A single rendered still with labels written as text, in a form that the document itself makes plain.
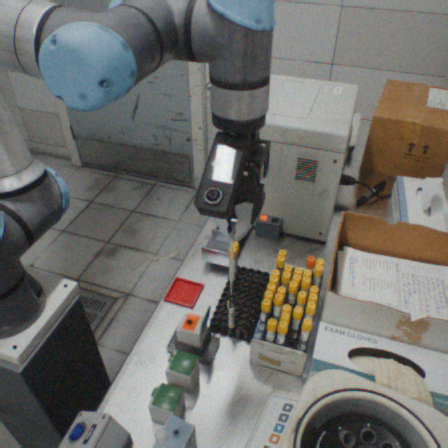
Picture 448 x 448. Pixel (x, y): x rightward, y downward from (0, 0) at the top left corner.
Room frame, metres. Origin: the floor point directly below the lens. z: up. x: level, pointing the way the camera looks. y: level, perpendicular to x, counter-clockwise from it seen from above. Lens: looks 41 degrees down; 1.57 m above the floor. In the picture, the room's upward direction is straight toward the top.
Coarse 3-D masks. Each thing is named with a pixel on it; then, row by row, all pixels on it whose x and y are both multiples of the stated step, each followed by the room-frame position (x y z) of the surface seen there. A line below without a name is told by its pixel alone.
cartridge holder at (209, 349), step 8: (176, 328) 0.49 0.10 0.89; (176, 336) 0.47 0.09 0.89; (208, 336) 0.46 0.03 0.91; (168, 344) 0.45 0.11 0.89; (176, 344) 0.44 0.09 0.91; (184, 344) 0.44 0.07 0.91; (208, 344) 0.45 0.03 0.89; (216, 344) 0.45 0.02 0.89; (192, 352) 0.43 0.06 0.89; (200, 352) 0.42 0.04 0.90; (208, 352) 0.43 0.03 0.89; (200, 360) 0.42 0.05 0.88; (208, 360) 0.42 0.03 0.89
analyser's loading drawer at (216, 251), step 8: (232, 216) 0.81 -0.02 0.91; (232, 224) 0.75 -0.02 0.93; (216, 232) 0.72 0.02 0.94; (208, 240) 0.72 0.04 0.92; (216, 240) 0.72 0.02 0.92; (224, 240) 0.71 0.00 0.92; (208, 248) 0.67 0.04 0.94; (216, 248) 0.69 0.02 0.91; (224, 248) 0.69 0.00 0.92; (208, 256) 0.67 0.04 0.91; (216, 256) 0.66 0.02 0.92; (224, 256) 0.65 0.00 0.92; (224, 264) 0.65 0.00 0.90
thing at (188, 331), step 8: (184, 320) 0.46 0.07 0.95; (192, 320) 0.46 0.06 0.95; (200, 320) 0.46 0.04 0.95; (184, 328) 0.44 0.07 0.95; (192, 328) 0.44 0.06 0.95; (200, 328) 0.44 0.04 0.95; (184, 336) 0.44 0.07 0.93; (192, 336) 0.43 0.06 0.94; (200, 336) 0.43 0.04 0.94; (192, 344) 0.43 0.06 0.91; (200, 344) 0.43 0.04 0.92
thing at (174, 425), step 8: (176, 416) 0.27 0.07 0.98; (168, 424) 0.26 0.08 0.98; (176, 424) 0.26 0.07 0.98; (184, 424) 0.26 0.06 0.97; (192, 424) 0.26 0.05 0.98; (168, 432) 0.25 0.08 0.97; (176, 432) 0.25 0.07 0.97; (184, 432) 0.25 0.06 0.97; (192, 432) 0.25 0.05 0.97; (168, 440) 0.24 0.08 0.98; (176, 440) 0.24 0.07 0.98; (184, 440) 0.24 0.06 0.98; (192, 440) 0.25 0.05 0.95
